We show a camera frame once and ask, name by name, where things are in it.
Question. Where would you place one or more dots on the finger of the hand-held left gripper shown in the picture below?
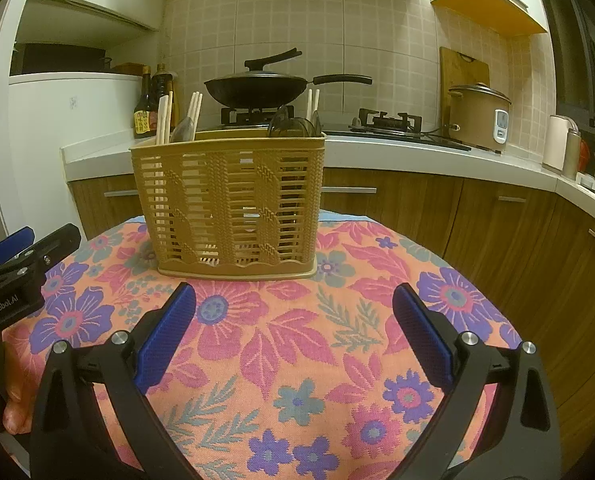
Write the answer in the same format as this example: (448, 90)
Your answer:
(12, 245)
(57, 247)

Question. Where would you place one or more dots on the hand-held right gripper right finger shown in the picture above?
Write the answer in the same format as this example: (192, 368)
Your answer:
(422, 340)

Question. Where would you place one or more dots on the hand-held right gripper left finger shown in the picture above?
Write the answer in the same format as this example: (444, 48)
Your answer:
(167, 335)

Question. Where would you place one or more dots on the tan woven plastic utensil basket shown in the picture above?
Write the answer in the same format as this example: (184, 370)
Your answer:
(227, 220)

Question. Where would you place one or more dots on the person's left hand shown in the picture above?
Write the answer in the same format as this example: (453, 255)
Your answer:
(17, 410)

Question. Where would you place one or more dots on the floral tablecloth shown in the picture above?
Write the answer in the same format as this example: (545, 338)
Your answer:
(287, 340)

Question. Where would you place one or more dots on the white refrigerator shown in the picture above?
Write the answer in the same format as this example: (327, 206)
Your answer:
(77, 110)

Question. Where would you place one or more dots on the dark sauce bottle yellow label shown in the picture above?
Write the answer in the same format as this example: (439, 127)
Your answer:
(145, 122)

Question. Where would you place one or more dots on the white kitchen countertop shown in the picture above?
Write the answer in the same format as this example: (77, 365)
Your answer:
(377, 160)

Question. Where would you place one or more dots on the black pot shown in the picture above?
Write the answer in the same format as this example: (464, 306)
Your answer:
(62, 57)

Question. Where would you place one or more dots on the black gas stove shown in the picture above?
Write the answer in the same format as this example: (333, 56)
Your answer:
(377, 136)

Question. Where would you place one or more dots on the beige rice cooker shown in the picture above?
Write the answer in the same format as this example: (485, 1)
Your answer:
(472, 120)

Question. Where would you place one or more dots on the white kettle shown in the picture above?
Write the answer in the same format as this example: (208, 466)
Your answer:
(555, 145)

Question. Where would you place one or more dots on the steel thermos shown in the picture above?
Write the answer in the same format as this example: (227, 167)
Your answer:
(572, 155)

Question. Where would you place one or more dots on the red round container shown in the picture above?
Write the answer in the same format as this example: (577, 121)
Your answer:
(584, 155)

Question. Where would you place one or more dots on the black wok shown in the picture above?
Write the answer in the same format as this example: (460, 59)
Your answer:
(255, 90)

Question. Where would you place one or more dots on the wooden cutting board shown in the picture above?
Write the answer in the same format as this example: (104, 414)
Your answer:
(457, 67)

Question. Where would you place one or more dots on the dark window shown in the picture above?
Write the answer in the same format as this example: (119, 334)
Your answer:
(587, 35)

